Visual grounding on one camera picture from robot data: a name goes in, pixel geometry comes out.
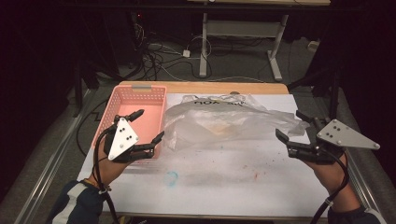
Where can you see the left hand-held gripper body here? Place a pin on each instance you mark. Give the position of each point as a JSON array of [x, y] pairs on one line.
[[123, 140]]

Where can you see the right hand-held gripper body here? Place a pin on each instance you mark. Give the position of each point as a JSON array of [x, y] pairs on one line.
[[345, 137]]

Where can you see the pink perforated plastic basket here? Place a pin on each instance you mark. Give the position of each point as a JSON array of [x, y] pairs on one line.
[[146, 121]]

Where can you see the translucent white plastic bag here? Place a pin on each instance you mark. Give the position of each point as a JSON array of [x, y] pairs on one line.
[[218, 121]]

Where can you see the person's left hand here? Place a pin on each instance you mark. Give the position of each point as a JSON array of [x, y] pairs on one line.
[[109, 172]]

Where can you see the person's right hand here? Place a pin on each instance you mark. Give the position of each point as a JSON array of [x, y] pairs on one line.
[[334, 177]]

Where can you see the black stand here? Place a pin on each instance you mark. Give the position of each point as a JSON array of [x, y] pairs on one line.
[[334, 93], [78, 90]]

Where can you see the small beige box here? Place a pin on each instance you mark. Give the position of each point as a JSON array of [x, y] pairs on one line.
[[313, 45]]

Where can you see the white paper table sheet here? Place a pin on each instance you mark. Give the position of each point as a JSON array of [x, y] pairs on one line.
[[218, 186]]

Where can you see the white power adapter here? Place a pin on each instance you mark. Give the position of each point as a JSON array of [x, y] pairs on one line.
[[186, 53]]

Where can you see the metal floor rail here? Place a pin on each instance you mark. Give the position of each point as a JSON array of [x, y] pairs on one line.
[[46, 174], [361, 183]]

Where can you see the white metal frame desk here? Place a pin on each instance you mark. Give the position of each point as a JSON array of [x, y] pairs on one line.
[[243, 28]]

